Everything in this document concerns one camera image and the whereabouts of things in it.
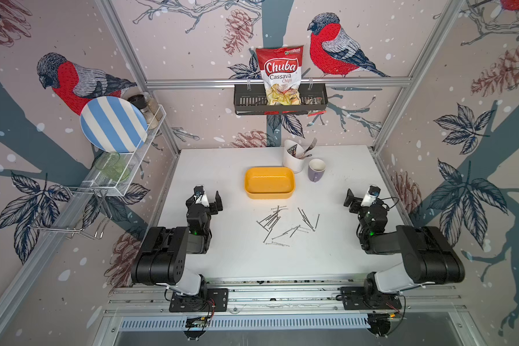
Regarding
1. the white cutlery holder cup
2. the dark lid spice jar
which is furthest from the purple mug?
the dark lid spice jar

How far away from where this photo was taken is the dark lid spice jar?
81cm

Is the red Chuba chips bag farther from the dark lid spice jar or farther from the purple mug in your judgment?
the dark lid spice jar

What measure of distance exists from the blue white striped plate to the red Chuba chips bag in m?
0.51

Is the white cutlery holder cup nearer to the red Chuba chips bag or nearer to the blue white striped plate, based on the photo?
the red Chuba chips bag

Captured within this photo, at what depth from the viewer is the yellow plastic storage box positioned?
102 cm

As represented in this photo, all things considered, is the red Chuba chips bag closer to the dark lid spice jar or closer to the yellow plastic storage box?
the yellow plastic storage box

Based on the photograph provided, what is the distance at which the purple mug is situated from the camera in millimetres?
1027

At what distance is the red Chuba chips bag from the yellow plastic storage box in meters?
0.35

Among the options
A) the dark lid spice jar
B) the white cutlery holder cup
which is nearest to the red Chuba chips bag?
the white cutlery holder cup

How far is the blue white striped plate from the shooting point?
2.25 ft

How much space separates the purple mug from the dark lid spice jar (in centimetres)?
73

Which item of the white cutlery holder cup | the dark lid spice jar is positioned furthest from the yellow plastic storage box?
the dark lid spice jar

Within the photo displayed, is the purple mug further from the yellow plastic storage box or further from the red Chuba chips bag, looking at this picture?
the red Chuba chips bag

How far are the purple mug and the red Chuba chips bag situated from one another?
31 cm
